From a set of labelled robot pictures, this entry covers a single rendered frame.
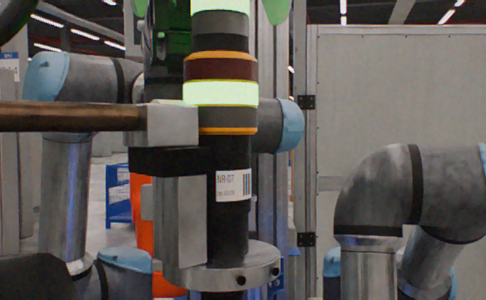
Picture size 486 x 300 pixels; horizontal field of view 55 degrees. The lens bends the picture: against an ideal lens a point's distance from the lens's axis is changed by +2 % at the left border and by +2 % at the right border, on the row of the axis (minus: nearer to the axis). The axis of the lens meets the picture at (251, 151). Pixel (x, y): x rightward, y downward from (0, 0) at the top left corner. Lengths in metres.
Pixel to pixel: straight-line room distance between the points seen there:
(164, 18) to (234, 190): 0.14
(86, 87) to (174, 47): 0.53
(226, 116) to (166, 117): 0.03
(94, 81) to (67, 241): 0.31
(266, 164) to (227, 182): 0.89
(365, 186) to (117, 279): 0.58
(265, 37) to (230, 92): 0.91
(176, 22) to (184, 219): 0.16
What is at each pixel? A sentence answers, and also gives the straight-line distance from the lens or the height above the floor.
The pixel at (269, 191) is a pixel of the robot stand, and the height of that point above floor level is 1.38.
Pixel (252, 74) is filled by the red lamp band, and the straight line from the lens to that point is 0.26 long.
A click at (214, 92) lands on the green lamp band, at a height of 1.56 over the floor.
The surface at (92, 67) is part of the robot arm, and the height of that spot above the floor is 1.64.
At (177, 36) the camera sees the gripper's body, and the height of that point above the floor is 1.60.
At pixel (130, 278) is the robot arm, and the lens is 1.04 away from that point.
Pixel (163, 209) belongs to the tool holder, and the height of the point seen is 1.49.
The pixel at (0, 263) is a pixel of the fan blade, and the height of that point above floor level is 1.44.
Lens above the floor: 1.54
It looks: 3 degrees down
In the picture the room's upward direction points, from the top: straight up
